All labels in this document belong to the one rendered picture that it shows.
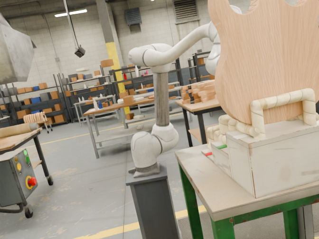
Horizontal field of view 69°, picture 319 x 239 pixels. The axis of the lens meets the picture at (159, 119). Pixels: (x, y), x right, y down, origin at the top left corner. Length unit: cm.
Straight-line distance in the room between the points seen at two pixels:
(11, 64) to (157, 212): 128
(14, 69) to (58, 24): 1180
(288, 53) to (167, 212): 124
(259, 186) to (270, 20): 47
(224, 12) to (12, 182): 102
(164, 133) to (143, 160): 23
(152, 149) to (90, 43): 1071
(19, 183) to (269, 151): 98
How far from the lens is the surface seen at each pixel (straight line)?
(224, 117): 93
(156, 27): 1213
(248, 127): 73
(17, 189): 118
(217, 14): 68
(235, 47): 69
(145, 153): 153
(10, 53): 70
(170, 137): 165
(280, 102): 73
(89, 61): 1197
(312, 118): 81
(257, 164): 72
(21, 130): 86
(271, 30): 75
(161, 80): 153
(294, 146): 78
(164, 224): 171
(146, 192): 159
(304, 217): 159
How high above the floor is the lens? 134
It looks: 11 degrees down
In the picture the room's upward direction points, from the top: 11 degrees counter-clockwise
